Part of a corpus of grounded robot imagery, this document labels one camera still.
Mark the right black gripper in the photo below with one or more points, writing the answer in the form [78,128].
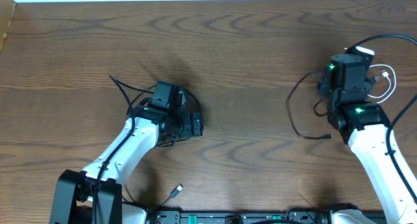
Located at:
[322,88]

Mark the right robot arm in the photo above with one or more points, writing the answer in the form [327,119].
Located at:
[366,129]

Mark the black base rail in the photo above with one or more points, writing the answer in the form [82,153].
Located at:
[340,213]

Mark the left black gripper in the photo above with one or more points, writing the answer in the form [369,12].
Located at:
[189,131]

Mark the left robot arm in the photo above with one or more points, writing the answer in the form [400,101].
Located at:
[94,194]

